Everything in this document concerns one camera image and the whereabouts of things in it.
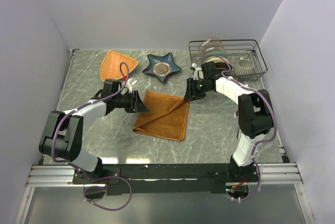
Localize stacked ceramic plates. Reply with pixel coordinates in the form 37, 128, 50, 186
200, 51, 232, 73

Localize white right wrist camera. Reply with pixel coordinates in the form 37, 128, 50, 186
191, 63, 204, 81

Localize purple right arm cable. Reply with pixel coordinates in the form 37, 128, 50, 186
193, 55, 277, 204

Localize aluminium frame rail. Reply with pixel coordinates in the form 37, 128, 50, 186
26, 163, 303, 187

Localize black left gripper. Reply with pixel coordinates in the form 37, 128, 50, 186
113, 90, 149, 113

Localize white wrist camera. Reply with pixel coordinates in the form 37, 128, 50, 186
125, 77, 138, 93
191, 63, 204, 81

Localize blue star-shaped dish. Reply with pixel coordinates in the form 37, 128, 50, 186
142, 52, 182, 83

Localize clear glass jar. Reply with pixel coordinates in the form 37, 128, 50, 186
198, 37, 225, 57

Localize silver spoon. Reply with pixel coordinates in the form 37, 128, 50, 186
218, 112, 238, 131

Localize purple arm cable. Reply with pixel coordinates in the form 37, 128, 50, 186
51, 62, 133, 211
193, 55, 277, 204

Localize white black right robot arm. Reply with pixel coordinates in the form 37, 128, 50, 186
184, 61, 277, 182

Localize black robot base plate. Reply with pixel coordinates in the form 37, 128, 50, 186
72, 163, 259, 196

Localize orange cloth napkin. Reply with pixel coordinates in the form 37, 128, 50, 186
133, 91, 190, 142

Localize black wire dish rack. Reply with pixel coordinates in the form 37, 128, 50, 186
188, 39, 268, 80

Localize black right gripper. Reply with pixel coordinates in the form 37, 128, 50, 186
183, 77, 211, 102

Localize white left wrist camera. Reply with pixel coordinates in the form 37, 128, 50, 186
125, 77, 138, 93

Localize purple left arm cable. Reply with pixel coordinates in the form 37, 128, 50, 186
51, 62, 133, 211

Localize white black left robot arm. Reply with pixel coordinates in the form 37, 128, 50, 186
39, 80, 149, 183

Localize striped ceramic mug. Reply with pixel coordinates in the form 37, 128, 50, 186
234, 58, 254, 76

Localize orange woven triangular tray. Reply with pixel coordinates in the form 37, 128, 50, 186
100, 50, 138, 81

